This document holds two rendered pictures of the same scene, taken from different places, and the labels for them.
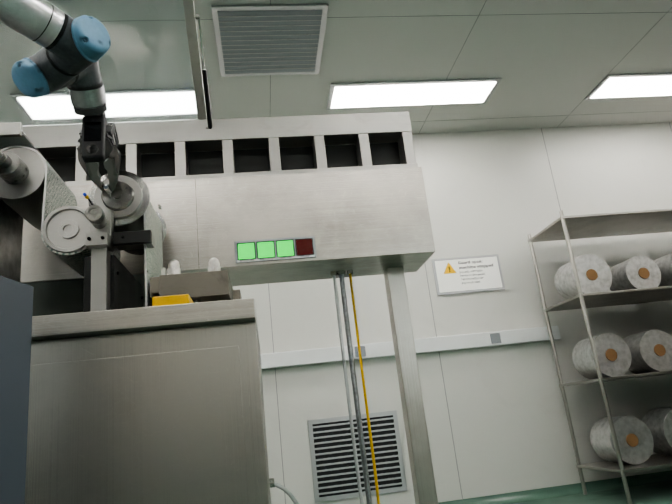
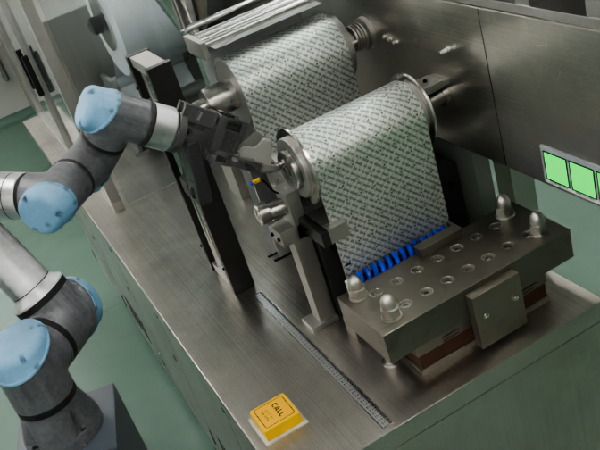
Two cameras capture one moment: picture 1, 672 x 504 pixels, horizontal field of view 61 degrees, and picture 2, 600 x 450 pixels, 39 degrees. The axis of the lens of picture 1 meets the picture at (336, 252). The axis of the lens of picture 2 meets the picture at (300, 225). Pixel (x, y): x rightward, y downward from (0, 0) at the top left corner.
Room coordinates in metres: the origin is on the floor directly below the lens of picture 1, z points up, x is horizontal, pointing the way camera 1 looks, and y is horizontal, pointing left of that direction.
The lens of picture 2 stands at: (1.05, -0.82, 1.89)
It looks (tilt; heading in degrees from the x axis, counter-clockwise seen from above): 29 degrees down; 80
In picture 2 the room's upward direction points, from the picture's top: 18 degrees counter-clockwise
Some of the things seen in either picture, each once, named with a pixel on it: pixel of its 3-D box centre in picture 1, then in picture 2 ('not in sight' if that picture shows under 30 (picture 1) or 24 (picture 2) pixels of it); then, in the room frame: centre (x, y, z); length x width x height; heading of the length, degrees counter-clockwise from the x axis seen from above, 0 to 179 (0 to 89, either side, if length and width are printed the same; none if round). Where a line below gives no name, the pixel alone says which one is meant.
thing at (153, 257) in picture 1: (154, 261); (388, 212); (1.45, 0.48, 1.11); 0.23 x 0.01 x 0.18; 8
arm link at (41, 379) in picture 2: not in sight; (29, 363); (0.74, 0.57, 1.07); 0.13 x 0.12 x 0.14; 56
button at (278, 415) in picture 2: (173, 304); (276, 416); (1.11, 0.33, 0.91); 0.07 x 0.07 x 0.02; 8
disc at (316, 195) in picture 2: (119, 197); (297, 166); (1.32, 0.53, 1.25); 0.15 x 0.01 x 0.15; 98
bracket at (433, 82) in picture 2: not in sight; (429, 83); (1.61, 0.57, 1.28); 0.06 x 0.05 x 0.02; 8
